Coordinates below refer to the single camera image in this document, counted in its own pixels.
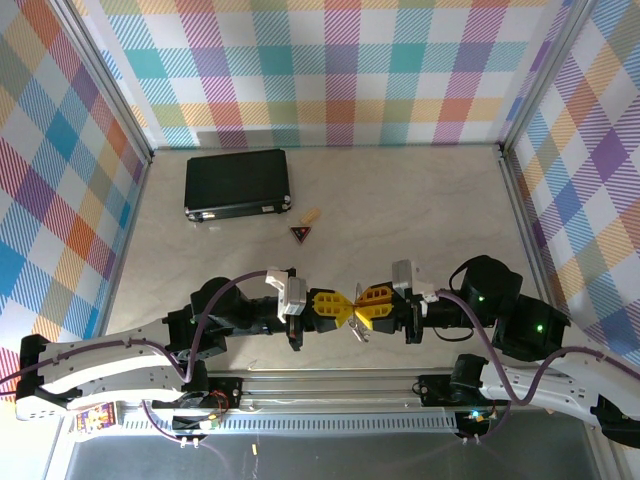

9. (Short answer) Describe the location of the slotted white cable duct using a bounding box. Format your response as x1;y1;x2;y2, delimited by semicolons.
119;412;460;436

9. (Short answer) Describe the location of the black hard case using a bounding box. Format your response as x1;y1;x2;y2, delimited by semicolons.
183;148;294;224

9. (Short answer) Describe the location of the controller circuit board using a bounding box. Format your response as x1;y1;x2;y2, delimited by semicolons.
172;413;222;435
457;408;496;435

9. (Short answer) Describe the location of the aluminium corner post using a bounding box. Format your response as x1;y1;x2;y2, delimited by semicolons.
499;0;601;156
49;0;154;164

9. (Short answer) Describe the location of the colourful printed card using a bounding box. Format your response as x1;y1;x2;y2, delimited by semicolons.
74;402;119;434

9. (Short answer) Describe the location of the aluminium side floor rail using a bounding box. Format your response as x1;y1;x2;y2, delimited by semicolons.
87;152;154;374
497;143;574;369

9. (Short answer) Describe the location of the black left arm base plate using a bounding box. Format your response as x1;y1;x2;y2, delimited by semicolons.
179;377;245;409

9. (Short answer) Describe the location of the silver keyring holder with rings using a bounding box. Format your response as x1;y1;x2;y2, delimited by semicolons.
348;282;372;346

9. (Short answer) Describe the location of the left controller circuit board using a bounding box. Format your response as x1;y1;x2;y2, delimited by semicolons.
172;413;222;435

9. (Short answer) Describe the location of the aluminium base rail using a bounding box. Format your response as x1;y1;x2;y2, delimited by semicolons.
54;368;609;415

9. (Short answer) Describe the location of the right controller circuit board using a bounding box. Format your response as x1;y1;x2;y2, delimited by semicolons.
457;408;496;435

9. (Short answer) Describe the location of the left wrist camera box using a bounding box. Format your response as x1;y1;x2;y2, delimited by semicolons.
264;267;309;322

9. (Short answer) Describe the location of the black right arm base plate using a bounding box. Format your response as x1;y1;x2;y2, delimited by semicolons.
417;373;511;407

